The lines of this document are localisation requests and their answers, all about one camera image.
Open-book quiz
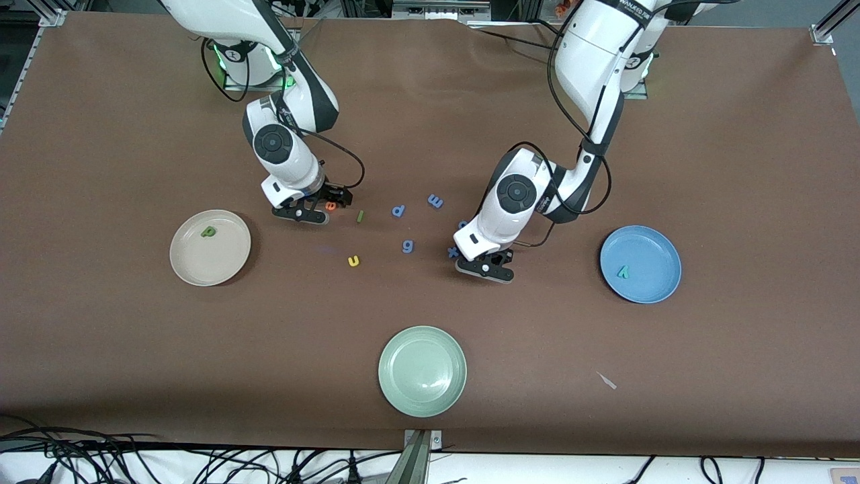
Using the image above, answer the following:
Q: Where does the blue round plate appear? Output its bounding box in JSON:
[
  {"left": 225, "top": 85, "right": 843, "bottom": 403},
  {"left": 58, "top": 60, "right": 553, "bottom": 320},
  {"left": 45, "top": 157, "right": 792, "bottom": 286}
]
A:
[{"left": 599, "top": 225, "right": 683, "bottom": 305}]

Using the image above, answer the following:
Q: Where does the grey metal frame piece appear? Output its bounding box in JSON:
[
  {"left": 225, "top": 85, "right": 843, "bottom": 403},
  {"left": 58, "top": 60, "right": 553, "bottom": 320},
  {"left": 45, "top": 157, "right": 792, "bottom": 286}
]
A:
[{"left": 393, "top": 0, "right": 491, "bottom": 19}]

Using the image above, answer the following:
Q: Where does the pale green round plate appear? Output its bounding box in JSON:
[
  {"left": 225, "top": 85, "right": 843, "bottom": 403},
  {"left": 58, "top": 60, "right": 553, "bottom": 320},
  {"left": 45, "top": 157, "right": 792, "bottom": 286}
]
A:
[{"left": 378, "top": 325, "right": 468, "bottom": 418}]

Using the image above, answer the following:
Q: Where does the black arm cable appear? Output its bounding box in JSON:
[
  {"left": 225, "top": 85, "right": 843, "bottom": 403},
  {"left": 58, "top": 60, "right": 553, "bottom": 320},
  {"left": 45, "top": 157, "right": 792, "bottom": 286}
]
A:
[
  {"left": 487, "top": 0, "right": 612, "bottom": 249},
  {"left": 200, "top": 37, "right": 366, "bottom": 190}
]

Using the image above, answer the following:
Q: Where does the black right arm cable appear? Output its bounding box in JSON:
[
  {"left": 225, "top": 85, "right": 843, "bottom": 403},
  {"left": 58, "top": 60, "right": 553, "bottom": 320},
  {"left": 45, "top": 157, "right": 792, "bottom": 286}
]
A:
[{"left": 200, "top": 37, "right": 366, "bottom": 190}]

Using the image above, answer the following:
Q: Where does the black base cable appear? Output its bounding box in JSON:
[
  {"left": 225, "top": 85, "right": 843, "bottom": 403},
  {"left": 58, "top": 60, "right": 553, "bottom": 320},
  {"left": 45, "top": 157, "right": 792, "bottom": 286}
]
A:
[{"left": 467, "top": 20, "right": 572, "bottom": 58}]

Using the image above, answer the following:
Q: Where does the beige round plate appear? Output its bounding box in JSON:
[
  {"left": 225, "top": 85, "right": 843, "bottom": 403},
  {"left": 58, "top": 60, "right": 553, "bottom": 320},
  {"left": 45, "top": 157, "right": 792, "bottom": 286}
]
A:
[{"left": 169, "top": 210, "right": 252, "bottom": 287}]

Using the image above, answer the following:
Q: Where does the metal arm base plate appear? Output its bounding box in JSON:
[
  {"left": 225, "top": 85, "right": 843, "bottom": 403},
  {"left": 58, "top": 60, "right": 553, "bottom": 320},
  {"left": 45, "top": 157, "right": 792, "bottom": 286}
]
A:
[
  {"left": 621, "top": 64, "right": 650, "bottom": 100},
  {"left": 224, "top": 67, "right": 294, "bottom": 91}
]

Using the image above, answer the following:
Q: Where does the aluminium frame rail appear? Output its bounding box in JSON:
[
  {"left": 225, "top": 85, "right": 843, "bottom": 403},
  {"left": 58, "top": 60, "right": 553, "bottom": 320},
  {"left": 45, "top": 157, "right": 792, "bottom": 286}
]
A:
[
  {"left": 0, "top": 8, "right": 68, "bottom": 132},
  {"left": 810, "top": 0, "right": 860, "bottom": 44}
]

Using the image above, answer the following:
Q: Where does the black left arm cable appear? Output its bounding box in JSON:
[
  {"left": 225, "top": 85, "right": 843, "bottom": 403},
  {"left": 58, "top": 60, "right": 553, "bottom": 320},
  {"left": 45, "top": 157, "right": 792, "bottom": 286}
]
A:
[{"left": 487, "top": 0, "right": 612, "bottom": 249}]

